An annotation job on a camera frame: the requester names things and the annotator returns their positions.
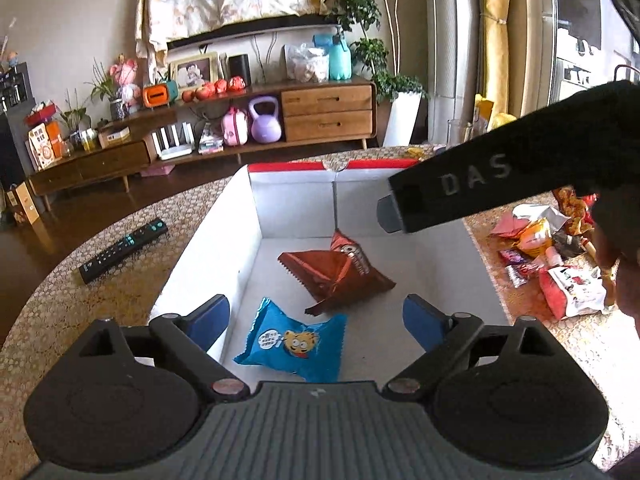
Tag black cabinet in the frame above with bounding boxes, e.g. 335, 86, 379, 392
0, 62, 36, 196

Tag clear plastic bag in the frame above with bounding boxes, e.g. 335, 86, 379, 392
284, 42, 331, 83

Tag tall indoor tree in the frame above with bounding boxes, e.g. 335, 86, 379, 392
330, 0, 431, 106

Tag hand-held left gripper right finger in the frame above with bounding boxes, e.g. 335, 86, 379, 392
382, 294, 563, 403

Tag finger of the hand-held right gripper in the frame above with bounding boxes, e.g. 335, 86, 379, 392
376, 194, 403, 233

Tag person's right hand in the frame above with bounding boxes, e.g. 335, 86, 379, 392
592, 180, 640, 331

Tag stack of booklets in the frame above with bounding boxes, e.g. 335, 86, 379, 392
197, 122, 225, 155

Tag gold patterned tablecloth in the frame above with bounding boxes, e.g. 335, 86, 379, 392
0, 145, 640, 480

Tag blue cartoon snack packet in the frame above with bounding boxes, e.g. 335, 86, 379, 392
234, 297, 348, 383

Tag brown snack packet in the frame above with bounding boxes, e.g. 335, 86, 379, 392
277, 229, 397, 316

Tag yellow paper bag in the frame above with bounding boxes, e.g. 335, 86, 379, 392
6, 182, 42, 226

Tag small cardboard box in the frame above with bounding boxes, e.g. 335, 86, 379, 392
97, 126, 132, 149

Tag white and red snack packet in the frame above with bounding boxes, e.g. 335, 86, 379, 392
539, 264, 613, 321

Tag teal bottle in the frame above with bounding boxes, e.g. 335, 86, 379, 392
327, 35, 352, 81

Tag white planter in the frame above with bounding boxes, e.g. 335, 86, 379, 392
382, 91, 423, 148

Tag black speaker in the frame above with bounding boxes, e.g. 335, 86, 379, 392
227, 53, 252, 86

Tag clear glass cup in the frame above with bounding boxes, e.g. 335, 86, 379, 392
446, 118, 473, 150

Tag small potted plant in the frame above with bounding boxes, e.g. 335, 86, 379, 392
59, 89, 93, 151
86, 60, 130, 121

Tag orange and teal radio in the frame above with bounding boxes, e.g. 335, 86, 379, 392
142, 81, 180, 108

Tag purple kettlebell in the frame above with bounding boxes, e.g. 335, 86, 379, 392
248, 96, 284, 143

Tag yellow curtain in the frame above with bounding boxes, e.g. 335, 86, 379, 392
477, 0, 526, 121

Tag black remote control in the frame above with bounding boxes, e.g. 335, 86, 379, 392
78, 217, 170, 285

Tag framed photo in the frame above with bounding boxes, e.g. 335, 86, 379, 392
169, 51, 221, 92

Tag pink plush doll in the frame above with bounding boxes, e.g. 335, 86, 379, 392
109, 55, 142, 111

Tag wooden TV cabinet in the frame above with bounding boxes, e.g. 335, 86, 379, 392
25, 77, 378, 211

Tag red gift box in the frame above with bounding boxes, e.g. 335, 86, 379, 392
24, 101, 58, 128

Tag white router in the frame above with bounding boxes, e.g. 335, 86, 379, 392
151, 122, 196, 161

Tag pile of mixed snack packets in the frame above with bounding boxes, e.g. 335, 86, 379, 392
490, 185, 608, 288

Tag red and white cardboard box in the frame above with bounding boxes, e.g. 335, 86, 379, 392
150, 159, 513, 386

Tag orange box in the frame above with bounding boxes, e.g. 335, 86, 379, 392
27, 120, 66, 171

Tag white standing air conditioner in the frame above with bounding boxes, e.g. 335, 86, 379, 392
425, 0, 483, 146

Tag pink small case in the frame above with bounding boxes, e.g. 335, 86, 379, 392
221, 106, 250, 147

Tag black television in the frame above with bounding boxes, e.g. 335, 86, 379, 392
165, 12, 346, 51

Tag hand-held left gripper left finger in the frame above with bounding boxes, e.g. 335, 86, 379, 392
75, 294, 251, 403

